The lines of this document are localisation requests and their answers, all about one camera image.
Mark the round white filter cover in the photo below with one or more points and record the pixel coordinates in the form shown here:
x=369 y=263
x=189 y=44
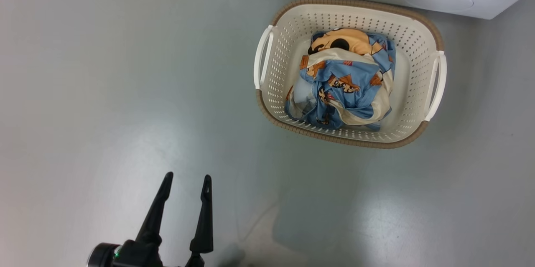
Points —
x=439 y=1

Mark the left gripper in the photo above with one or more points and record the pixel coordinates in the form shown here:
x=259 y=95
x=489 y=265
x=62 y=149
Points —
x=140 y=256

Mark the cream perforated laundry basket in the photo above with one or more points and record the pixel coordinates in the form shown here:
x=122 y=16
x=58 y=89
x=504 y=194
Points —
x=284 y=49

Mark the blue cartoon print pajama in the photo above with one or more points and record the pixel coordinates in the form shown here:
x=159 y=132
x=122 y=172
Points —
x=347 y=91

